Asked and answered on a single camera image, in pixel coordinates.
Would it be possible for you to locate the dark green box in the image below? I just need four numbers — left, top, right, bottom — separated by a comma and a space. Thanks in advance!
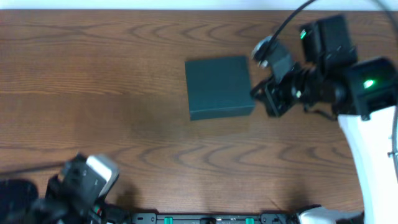
185, 56, 255, 121

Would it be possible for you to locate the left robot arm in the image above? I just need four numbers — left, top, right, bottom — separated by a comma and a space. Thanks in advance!
1, 154, 119, 224

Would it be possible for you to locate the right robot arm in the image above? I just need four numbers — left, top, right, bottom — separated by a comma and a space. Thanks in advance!
250, 14, 397, 223

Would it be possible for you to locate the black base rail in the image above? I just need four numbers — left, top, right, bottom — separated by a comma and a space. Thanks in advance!
123, 212, 310, 224

